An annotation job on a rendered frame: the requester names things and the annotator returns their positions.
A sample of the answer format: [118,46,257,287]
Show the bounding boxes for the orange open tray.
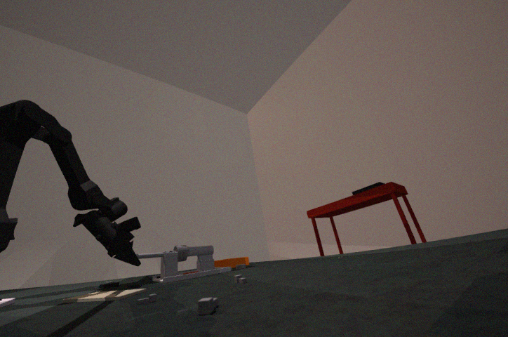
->
[214,257,249,268]

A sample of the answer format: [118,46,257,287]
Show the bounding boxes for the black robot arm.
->
[0,100,141,253]

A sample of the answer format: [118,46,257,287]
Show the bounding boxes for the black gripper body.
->
[93,221,134,257]

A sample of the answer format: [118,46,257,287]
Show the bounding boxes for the beige flat plate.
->
[62,289,146,303]

